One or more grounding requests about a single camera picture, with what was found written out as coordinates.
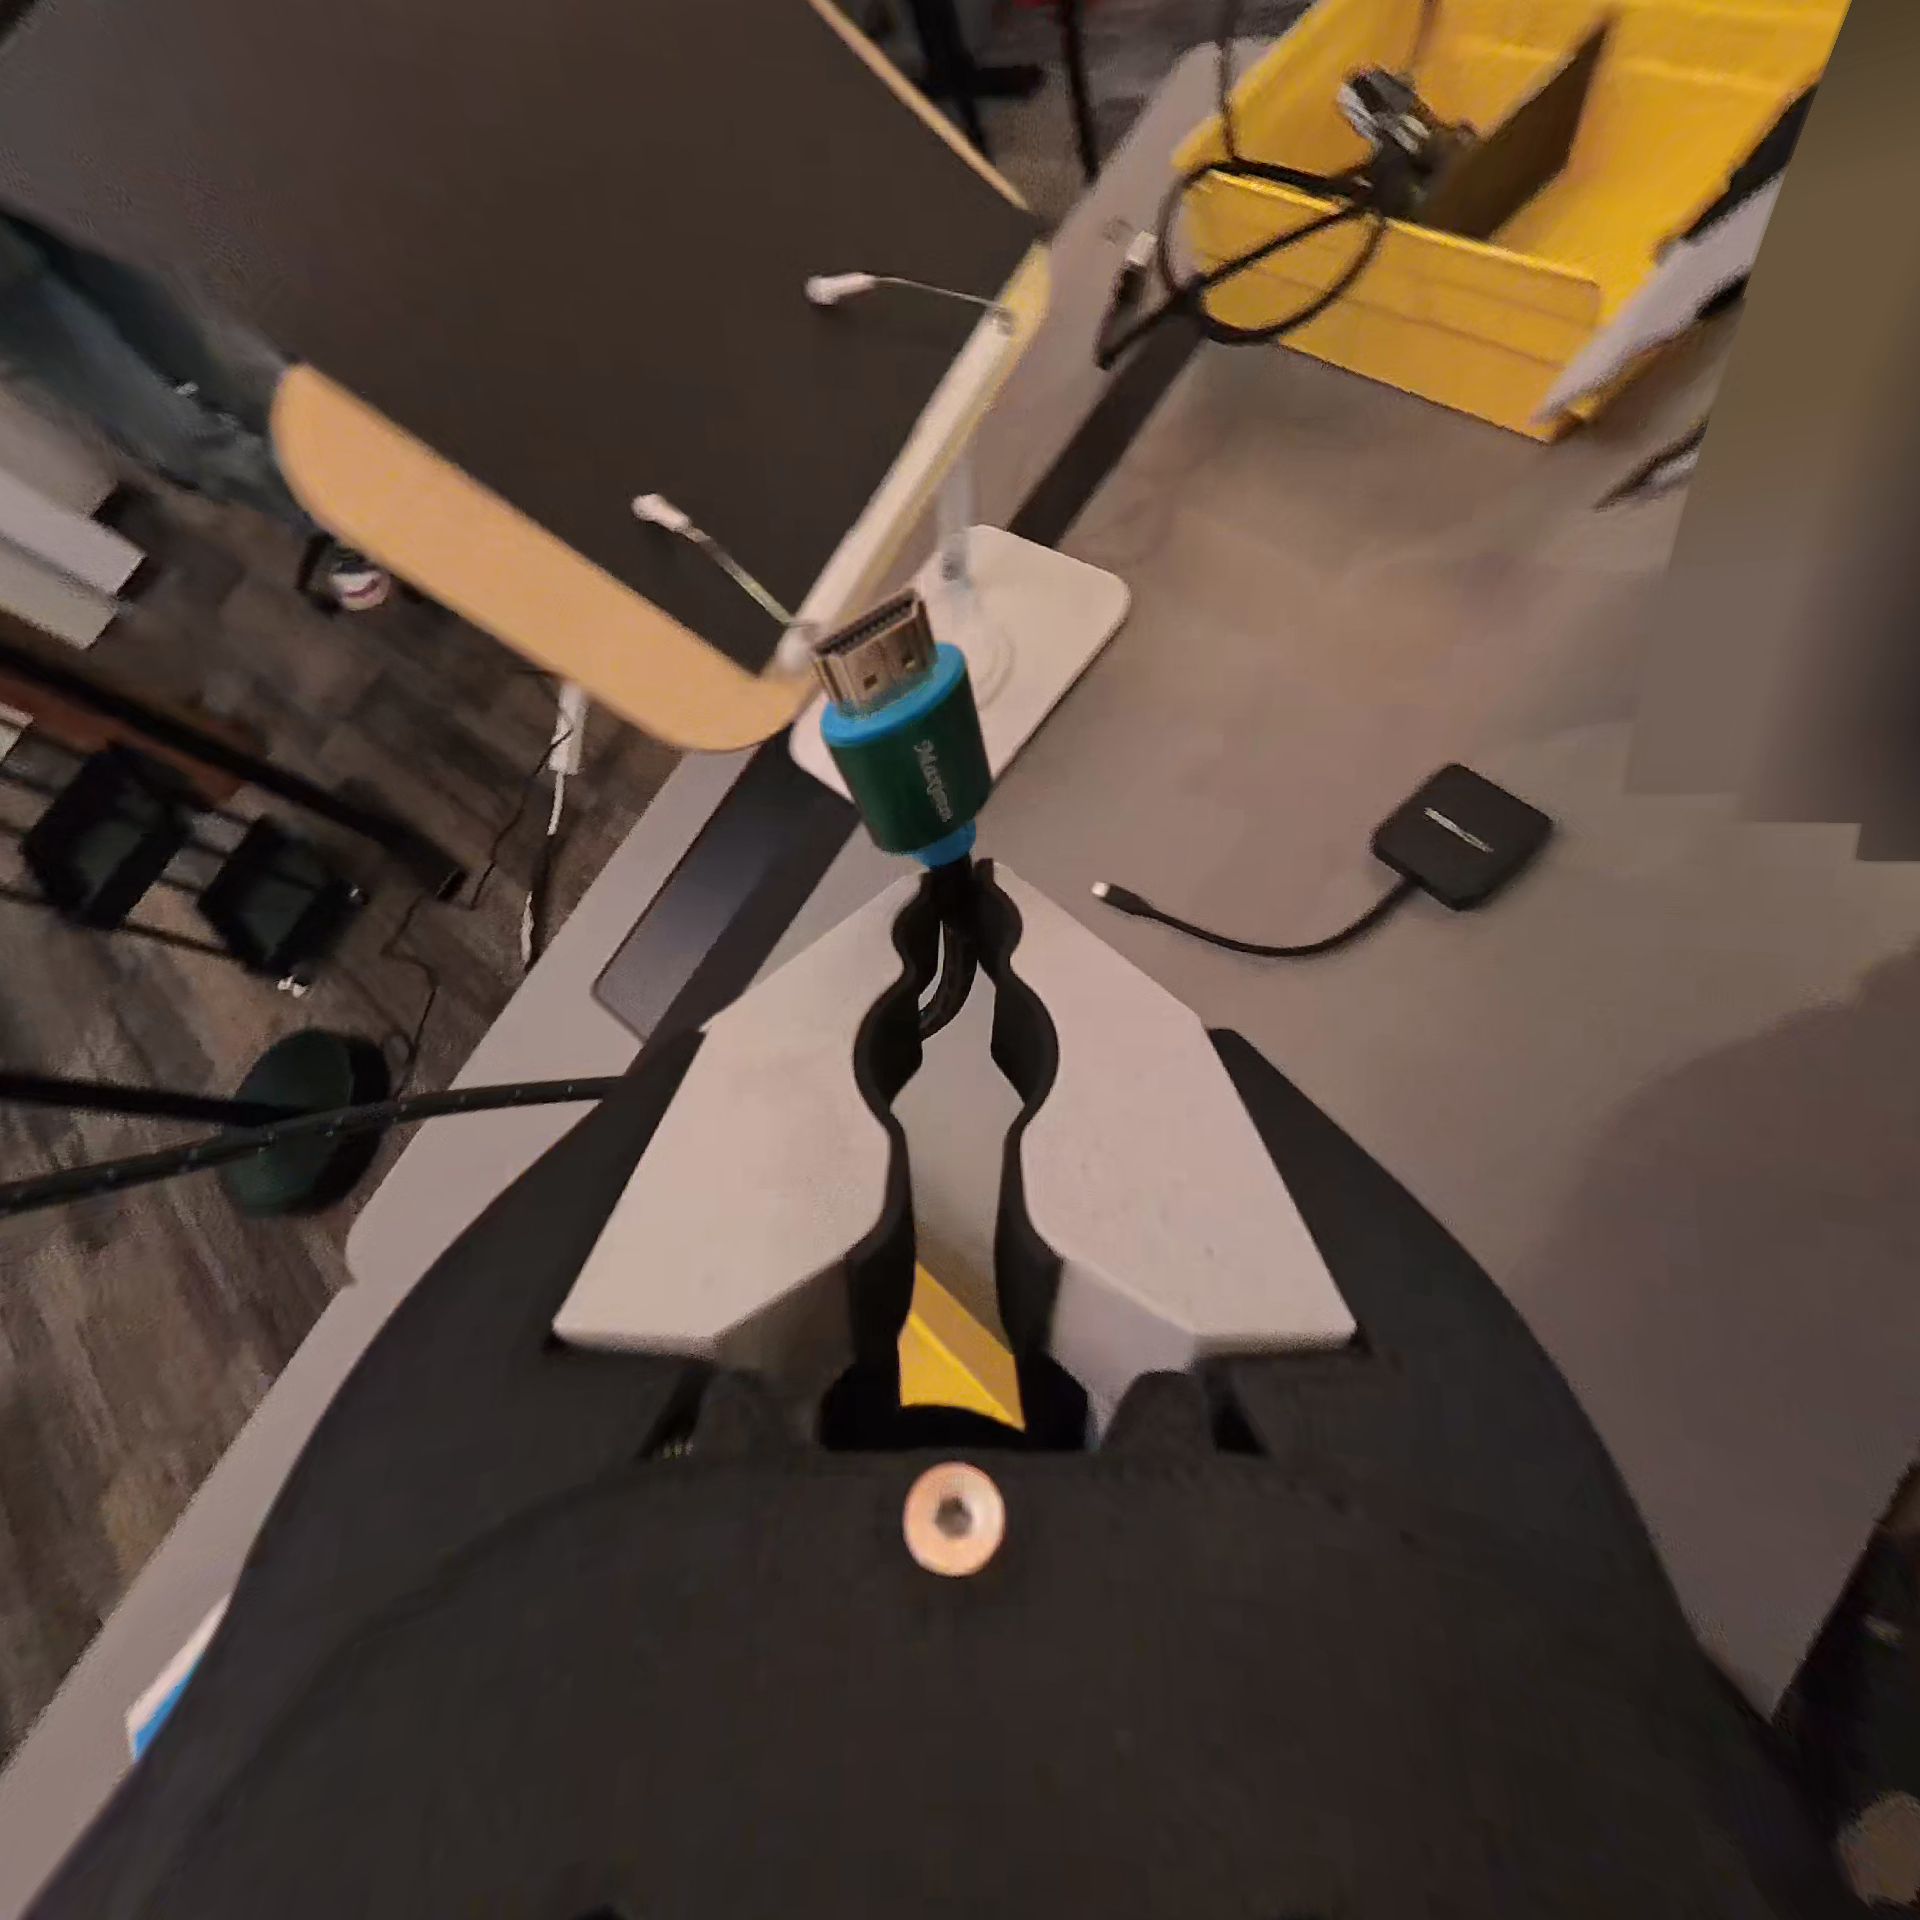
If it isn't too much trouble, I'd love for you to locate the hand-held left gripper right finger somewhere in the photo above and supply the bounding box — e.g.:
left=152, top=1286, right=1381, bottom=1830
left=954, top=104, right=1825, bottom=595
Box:
left=976, top=863, right=1360, bottom=1420

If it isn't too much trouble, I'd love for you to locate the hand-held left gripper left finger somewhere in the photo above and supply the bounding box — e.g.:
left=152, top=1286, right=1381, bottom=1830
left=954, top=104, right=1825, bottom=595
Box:
left=551, top=884, right=940, bottom=1374

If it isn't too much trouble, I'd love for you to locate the yellow plastic bin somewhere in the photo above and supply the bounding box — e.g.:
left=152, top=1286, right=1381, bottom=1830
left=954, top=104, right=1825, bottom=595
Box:
left=900, top=1266, right=1028, bottom=1427
left=1169, top=0, right=1853, bottom=443

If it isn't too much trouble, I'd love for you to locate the black hdmi switch with cable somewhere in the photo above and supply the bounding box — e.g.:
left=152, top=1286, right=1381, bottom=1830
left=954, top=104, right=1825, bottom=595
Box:
left=1094, top=60, right=1479, bottom=369
left=1093, top=761, right=1553, bottom=963

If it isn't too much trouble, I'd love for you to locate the green hdmi cable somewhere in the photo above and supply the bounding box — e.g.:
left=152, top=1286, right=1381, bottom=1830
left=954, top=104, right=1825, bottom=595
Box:
left=0, top=587, right=993, bottom=1222

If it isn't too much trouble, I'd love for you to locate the black round-base floor stand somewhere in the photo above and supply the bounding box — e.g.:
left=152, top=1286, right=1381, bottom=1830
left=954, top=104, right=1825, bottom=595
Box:
left=0, top=1026, right=394, bottom=1216

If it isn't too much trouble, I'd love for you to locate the white power strip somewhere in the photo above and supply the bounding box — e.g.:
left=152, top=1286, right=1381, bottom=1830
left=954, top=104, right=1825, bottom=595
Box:
left=516, top=681, right=590, bottom=969

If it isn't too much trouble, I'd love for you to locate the black utility cart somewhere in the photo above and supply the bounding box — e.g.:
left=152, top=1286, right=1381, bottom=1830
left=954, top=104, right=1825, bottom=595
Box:
left=22, top=744, right=367, bottom=977

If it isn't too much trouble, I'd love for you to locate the white metal board stand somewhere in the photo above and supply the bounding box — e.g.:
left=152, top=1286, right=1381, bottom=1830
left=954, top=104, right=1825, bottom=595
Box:
left=633, top=248, right=1129, bottom=825

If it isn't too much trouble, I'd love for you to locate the wood-edged dark board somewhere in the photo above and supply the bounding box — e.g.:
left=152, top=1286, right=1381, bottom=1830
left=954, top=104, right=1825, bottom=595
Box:
left=0, top=0, right=1052, bottom=752

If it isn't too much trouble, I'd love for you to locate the black bin divider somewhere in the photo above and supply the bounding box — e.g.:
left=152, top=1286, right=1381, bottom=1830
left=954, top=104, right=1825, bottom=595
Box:
left=1423, top=23, right=1608, bottom=242

